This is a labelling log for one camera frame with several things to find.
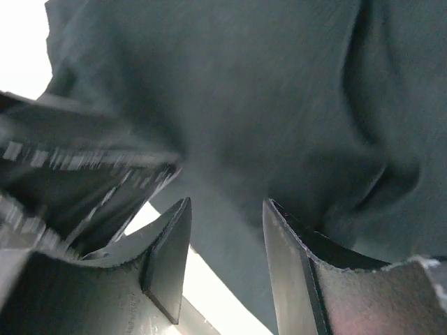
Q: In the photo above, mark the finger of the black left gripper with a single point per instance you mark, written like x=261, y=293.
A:
x=73, y=178

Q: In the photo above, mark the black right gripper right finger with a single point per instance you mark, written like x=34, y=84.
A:
x=320, y=287

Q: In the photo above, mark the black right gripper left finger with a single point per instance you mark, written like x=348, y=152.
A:
x=132, y=286

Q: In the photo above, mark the black t shirt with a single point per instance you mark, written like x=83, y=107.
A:
x=335, y=109

